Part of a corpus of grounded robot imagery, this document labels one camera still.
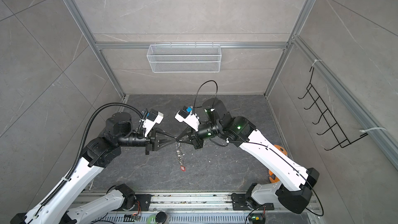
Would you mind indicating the white wire mesh basket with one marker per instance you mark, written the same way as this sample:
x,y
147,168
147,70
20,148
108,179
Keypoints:
x,y
192,58

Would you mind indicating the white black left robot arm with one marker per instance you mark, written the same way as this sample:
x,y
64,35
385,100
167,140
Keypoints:
x,y
92,159

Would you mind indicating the orange round toy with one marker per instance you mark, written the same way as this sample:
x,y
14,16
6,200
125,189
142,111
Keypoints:
x,y
271,175

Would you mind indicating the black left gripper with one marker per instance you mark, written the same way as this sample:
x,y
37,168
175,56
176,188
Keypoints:
x,y
151,138

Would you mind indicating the black wire hook rack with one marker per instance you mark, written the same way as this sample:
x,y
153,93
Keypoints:
x,y
325,115

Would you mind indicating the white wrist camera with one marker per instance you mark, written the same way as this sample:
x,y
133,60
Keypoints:
x,y
151,118
187,116

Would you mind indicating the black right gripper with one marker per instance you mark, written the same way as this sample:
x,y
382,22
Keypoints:
x,y
195,139

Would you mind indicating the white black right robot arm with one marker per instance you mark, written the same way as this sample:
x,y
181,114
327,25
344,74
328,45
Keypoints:
x,y
293,190

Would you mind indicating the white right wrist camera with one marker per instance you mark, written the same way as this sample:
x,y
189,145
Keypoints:
x,y
187,116

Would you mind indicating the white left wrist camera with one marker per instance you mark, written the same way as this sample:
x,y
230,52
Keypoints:
x,y
151,118

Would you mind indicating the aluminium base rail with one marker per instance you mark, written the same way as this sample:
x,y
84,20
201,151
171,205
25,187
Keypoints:
x,y
206,208

